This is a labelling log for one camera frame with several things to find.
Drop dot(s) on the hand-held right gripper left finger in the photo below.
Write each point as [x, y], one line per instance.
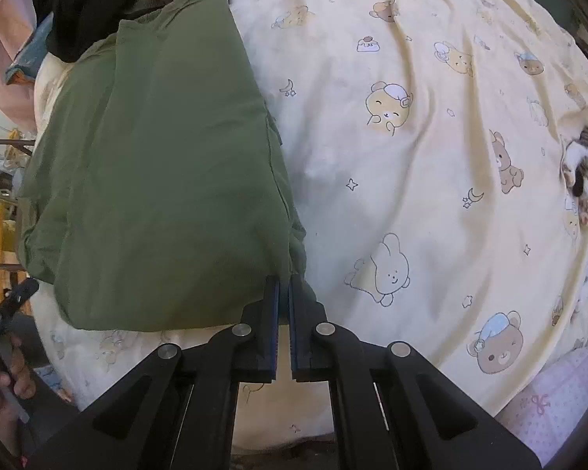
[274, 323]

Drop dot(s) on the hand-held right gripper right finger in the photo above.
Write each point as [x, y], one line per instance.
[292, 328]

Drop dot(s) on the olive green pants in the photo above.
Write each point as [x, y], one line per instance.
[166, 181]

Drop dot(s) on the black garment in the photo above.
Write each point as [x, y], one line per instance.
[88, 5]

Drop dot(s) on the brown folding chair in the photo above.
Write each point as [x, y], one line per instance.
[5, 143]

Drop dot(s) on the bear print duvet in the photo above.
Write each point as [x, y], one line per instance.
[421, 181]

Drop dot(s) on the pink curtain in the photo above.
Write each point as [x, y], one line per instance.
[5, 58]

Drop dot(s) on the pink patterned cloth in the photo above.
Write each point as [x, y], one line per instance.
[558, 401]

